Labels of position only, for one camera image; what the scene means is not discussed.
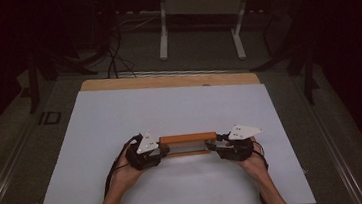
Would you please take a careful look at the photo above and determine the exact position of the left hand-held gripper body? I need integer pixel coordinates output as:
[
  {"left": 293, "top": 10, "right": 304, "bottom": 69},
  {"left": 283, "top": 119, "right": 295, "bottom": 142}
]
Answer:
[{"left": 123, "top": 127, "right": 171, "bottom": 172}]

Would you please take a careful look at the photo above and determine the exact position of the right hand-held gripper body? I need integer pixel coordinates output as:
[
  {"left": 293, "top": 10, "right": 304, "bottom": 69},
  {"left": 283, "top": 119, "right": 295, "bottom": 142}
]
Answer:
[{"left": 213, "top": 121, "right": 266, "bottom": 165}]

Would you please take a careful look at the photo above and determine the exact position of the person's right hand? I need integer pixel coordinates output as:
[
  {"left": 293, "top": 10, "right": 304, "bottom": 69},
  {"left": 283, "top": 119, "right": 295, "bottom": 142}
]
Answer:
[{"left": 235, "top": 135, "right": 272, "bottom": 184}]

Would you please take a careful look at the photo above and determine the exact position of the person's left hand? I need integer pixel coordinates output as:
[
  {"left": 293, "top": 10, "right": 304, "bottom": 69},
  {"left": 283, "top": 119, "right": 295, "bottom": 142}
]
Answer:
[{"left": 105, "top": 147, "right": 150, "bottom": 197}]

